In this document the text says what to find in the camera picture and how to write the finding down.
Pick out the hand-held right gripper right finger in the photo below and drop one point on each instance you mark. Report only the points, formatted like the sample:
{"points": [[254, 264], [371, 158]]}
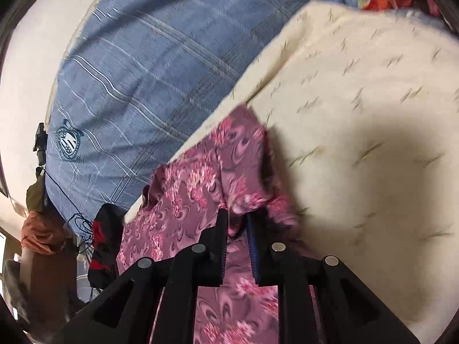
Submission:
{"points": [[256, 254]]}

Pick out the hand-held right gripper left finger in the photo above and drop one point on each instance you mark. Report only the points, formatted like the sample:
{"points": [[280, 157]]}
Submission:
{"points": [[215, 247]]}

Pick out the pink floral cloth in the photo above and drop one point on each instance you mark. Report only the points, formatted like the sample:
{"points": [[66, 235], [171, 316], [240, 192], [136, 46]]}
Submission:
{"points": [[200, 179]]}

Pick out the red and black cloth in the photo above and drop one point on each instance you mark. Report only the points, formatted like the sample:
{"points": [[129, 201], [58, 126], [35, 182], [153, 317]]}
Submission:
{"points": [[102, 243]]}

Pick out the cream patterned bedsheet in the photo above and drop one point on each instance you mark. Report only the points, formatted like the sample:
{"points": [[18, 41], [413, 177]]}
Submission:
{"points": [[358, 122]]}

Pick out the orange cloth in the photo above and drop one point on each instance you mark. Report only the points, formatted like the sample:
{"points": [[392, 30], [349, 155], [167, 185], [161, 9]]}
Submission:
{"points": [[43, 231]]}

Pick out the olive green cloth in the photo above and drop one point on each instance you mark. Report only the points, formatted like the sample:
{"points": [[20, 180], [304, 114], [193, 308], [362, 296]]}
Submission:
{"points": [[36, 193]]}

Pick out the blue plaid shirt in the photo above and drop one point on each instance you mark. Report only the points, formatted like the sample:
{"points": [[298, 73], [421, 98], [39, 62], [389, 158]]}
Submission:
{"points": [[143, 61]]}

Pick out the black device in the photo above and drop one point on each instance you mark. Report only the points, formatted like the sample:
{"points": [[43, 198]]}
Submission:
{"points": [[39, 143]]}

